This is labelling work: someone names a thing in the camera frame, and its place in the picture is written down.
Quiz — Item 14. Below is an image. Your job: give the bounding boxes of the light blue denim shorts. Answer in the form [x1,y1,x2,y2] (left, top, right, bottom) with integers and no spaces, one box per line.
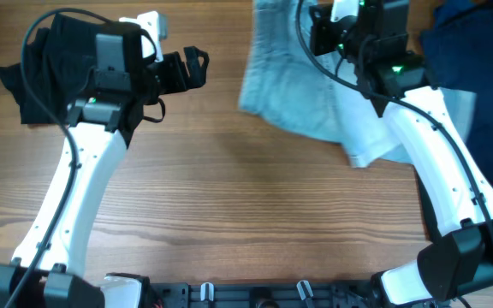
[237,0,478,169]

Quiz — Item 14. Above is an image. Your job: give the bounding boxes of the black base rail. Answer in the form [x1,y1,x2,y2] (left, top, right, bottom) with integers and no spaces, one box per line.
[151,280,370,308]

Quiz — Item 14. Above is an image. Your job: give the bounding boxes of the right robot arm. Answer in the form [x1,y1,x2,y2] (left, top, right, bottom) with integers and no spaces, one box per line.
[300,0,493,307]

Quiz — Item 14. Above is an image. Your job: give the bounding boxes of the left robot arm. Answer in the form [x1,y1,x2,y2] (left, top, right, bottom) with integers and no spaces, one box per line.
[0,21,210,307]

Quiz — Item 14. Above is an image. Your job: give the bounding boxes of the dark navy denim garment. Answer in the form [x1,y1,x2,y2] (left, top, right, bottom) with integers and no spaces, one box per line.
[420,1,493,186]

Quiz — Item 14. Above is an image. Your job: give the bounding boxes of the right black cable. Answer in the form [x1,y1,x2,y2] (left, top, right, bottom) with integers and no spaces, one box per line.
[295,0,493,308]

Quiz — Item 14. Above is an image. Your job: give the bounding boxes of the black cable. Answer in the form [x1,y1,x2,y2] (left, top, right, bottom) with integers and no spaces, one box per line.
[295,0,493,308]
[2,7,115,308]

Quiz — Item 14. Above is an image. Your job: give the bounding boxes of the folded black garment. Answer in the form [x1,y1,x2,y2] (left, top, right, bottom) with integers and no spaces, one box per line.
[0,12,102,126]

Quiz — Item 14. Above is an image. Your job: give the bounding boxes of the black garment with logo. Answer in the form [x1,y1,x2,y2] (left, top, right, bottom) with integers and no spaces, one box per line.
[415,172,442,243]

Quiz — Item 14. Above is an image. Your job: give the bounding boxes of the left black cable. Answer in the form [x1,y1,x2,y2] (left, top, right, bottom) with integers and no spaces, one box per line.
[2,7,115,308]

